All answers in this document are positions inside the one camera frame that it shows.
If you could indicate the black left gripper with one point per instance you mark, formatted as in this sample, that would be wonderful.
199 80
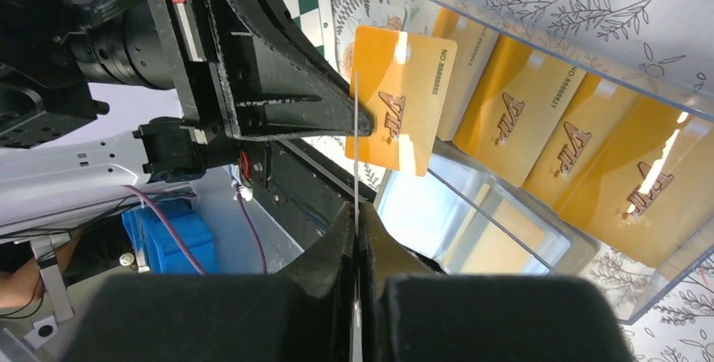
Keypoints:
262 80

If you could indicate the person's hand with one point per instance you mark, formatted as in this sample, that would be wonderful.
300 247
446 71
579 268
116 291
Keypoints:
20 278

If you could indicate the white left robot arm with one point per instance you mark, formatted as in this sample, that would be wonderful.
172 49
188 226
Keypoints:
44 96

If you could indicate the gold VIP card stack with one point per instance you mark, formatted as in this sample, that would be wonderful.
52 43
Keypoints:
628 170

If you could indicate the floral patterned table mat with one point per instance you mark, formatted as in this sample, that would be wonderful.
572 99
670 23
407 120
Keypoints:
680 328

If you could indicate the grey card holder wallet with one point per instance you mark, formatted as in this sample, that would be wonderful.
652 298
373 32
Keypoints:
423 213

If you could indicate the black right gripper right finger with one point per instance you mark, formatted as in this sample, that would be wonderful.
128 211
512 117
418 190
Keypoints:
411 313

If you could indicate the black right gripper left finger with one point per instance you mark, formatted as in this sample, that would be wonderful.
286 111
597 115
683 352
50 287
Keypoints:
301 313

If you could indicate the blue plastic storage bin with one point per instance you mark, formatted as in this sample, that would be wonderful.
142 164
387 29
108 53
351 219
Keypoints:
161 253

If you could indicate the clear acrylic card box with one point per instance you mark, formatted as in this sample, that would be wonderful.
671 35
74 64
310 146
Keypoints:
658 48

